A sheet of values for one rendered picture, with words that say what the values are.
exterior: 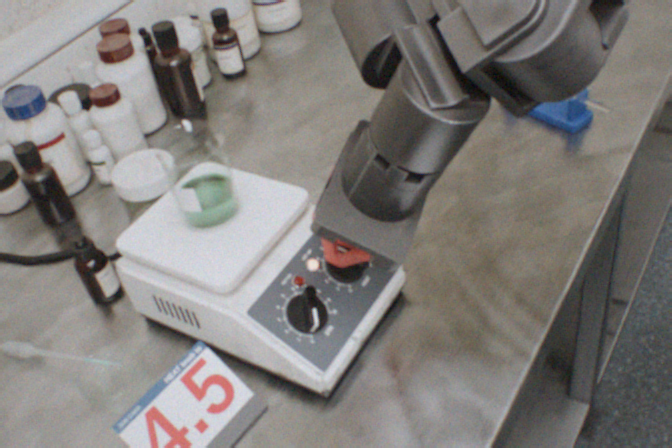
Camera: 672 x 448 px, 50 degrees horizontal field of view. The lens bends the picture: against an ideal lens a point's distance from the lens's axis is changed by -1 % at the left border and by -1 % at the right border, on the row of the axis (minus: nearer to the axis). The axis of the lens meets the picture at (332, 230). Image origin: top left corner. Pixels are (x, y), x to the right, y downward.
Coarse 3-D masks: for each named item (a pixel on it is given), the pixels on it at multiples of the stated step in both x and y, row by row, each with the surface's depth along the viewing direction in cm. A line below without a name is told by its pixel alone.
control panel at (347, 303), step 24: (312, 240) 58; (288, 264) 57; (288, 288) 55; (336, 288) 57; (360, 288) 57; (384, 288) 58; (264, 312) 54; (336, 312) 56; (360, 312) 56; (288, 336) 53; (312, 336) 54; (336, 336) 55; (312, 360) 53
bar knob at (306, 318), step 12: (312, 288) 54; (300, 300) 55; (312, 300) 54; (288, 312) 54; (300, 312) 54; (312, 312) 53; (324, 312) 55; (300, 324) 54; (312, 324) 53; (324, 324) 54
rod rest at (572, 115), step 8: (544, 104) 77; (552, 104) 77; (560, 104) 77; (568, 104) 73; (576, 104) 73; (584, 104) 74; (536, 112) 77; (544, 112) 76; (552, 112) 76; (560, 112) 75; (568, 112) 74; (576, 112) 74; (584, 112) 75; (592, 112) 75; (544, 120) 76; (552, 120) 75; (560, 120) 75; (568, 120) 74; (576, 120) 74; (584, 120) 74; (560, 128) 75; (568, 128) 74; (576, 128) 74
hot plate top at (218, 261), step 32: (256, 192) 60; (288, 192) 60; (160, 224) 59; (256, 224) 57; (288, 224) 57; (128, 256) 57; (160, 256) 56; (192, 256) 55; (224, 256) 55; (256, 256) 55; (224, 288) 53
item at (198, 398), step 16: (192, 368) 54; (208, 368) 55; (176, 384) 53; (192, 384) 54; (208, 384) 54; (224, 384) 55; (160, 400) 53; (176, 400) 53; (192, 400) 53; (208, 400) 54; (224, 400) 54; (144, 416) 52; (160, 416) 52; (176, 416) 53; (192, 416) 53; (208, 416) 53; (128, 432) 51; (144, 432) 51; (160, 432) 52; (176, 432) 52; (192, 432) 53
